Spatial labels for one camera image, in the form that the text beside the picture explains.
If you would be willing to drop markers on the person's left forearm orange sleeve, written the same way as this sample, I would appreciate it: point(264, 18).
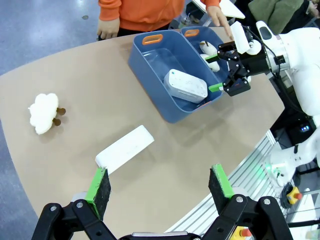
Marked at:
point(212, 2)

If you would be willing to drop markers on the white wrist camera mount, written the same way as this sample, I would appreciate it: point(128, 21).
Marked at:
point(240, 37)

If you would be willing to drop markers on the white sheep plush brown legs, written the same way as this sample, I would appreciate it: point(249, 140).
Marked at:
point(43, 112)

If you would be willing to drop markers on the white digital clock grey base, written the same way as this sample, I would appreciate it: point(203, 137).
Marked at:
point(186, 85)

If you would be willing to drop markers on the person's orange sweater torso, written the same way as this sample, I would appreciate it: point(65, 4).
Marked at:
point(142, 12)

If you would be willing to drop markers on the clear plastic drink cup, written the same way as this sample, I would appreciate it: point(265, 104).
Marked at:
point(186, 21)

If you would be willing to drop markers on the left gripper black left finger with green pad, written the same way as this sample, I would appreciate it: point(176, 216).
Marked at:
point(100, 190)

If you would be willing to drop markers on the aluminium profile frame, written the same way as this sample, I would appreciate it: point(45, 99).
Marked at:
point(252, 160)

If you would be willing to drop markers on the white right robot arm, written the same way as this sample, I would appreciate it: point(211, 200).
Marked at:
point(300, 62)

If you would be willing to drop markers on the person's left hand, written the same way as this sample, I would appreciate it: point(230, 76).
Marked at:
point(220, 18)

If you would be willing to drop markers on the black computer box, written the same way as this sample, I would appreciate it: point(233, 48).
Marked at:
point(302, 128)

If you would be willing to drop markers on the bystander in green jacket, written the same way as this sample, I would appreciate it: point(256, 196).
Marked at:
point(275, 12)

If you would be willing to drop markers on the white sheep plush brown horn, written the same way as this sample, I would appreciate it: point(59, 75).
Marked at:
point(210, 48)

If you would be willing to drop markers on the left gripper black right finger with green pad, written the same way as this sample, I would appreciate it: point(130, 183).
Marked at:
point(220, 190)

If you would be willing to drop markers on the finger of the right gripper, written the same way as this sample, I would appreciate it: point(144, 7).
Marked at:
point(236, 83)
point(227, 53)

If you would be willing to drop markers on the person's right hand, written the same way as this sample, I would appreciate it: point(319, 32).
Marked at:
point(107, 28)

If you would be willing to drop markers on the white board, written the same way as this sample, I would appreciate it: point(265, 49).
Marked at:
point(230, 8)

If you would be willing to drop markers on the yellow emergency stop button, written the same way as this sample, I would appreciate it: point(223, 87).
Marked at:
point(241, 233)
point(293, 196)

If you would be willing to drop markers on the plain white digital clock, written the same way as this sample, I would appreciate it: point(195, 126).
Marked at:
point(125, 148)

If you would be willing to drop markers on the person's right forearm orange sleeve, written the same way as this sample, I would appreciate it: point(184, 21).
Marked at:
point(108, 10)

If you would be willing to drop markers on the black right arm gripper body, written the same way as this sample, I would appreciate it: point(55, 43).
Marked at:
point(255, 62)

